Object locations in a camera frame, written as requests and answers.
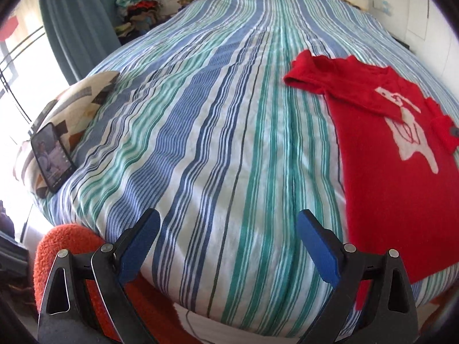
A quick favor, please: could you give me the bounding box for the red sweater with white print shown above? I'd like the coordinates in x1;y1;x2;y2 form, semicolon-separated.
282;49;459;311

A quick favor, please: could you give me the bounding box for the pile of colourful clothes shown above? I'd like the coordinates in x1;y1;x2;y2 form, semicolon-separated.
114;0;163;45

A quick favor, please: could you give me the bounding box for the black smartphone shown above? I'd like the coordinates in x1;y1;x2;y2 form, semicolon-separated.
31;123;76;194

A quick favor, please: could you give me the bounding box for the patterned beige cushion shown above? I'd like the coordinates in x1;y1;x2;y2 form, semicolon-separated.
13;71;120;199

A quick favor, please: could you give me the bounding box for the striped blue green bedspread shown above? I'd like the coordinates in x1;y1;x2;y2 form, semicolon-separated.
39;0;458;338

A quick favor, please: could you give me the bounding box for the white wardrobe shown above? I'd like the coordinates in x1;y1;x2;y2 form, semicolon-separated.
405;0;458;95

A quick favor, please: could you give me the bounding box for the teal curtain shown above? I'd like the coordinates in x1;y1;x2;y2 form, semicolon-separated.
39;0;120;85

